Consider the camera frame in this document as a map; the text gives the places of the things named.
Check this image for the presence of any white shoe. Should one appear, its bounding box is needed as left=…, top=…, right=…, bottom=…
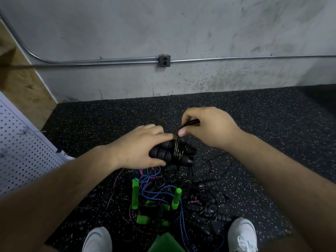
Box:
left=227, top=217, right=258, bottom=252
left=81, top=226, right=113, bottom=252

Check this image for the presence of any black foam-handled jump rope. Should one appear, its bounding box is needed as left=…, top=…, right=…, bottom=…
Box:
left=148, top=118, right=201, bottom=167

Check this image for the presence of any white pegboard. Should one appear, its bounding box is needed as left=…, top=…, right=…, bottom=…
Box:
left=0, top=92, right=74, bottom=196

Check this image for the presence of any white left shoe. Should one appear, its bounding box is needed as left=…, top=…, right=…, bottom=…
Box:
left=81, top=226, right=113, bottom=252

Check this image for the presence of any white pegboard stand foot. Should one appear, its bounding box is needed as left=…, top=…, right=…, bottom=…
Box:
left=55, top=149, right=75, bottom=162

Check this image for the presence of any person's left hand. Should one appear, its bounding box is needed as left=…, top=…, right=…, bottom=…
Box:
left=102, top=124, right=174, bottom=170

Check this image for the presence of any pile of jump ropes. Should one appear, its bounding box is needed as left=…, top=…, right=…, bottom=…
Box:
left=105, top=155, right=237, bottom=242

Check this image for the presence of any person's right hand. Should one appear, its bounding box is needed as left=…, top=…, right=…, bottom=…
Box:
left=177, top=106, right=243, bottom=151

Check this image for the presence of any person's left forearm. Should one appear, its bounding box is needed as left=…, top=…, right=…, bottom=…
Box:
left=0, top=147, right=115, bottom=252

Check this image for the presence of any metal conduit pipe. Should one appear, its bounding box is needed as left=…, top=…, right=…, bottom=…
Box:
left=0, top=13, right=336, bottom=67

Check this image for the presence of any white right shoe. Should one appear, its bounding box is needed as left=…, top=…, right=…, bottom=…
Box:
left=227, top=217, right=258, bottom=252

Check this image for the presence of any person's right forearm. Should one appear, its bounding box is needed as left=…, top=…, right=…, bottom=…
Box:
left=231, top=129, right=336, bottom=252

